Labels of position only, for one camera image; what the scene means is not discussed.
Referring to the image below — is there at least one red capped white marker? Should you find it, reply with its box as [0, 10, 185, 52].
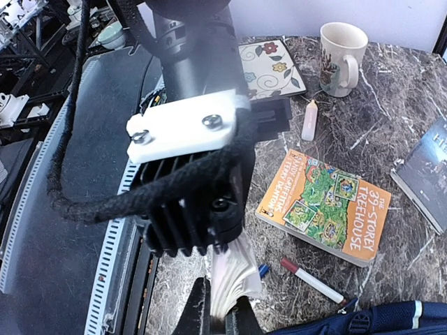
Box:
[280, 258, 347, 306]

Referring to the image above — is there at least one blue capped white marker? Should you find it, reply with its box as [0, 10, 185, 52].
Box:
[258, 264, 270, 278]

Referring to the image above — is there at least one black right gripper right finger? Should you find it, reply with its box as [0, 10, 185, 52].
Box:
[225, 296, 265, 335]

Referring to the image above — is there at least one dark blue hardcover book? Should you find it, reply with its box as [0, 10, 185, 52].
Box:
[390, 117, 446, 235]

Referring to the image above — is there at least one white slotted cable duct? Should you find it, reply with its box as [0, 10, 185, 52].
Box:
[1, 49, 161, 334]

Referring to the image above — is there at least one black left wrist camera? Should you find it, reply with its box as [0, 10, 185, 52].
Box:
[126, 89, 256, 256]

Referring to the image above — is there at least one orange treehouse paperback book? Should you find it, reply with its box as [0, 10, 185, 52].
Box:
[256, 149, 391, 267]

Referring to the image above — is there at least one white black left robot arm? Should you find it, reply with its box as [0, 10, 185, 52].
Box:
[111, 1, 248, 101]

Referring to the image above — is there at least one pink floral paperback book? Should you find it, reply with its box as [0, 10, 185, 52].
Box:
[210, 231, 262, 320]

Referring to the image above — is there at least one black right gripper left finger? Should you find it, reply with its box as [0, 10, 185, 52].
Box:
[181, 277, 211, 334]

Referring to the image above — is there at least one navy blue backpack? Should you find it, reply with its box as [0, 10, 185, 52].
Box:
[272, 300, 446, 334]

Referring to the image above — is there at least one black braided cable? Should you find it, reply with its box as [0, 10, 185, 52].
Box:
[48, 0, 256, 224]

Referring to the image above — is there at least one cream floral mug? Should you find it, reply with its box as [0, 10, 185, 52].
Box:
[320, 22, 368, 98]

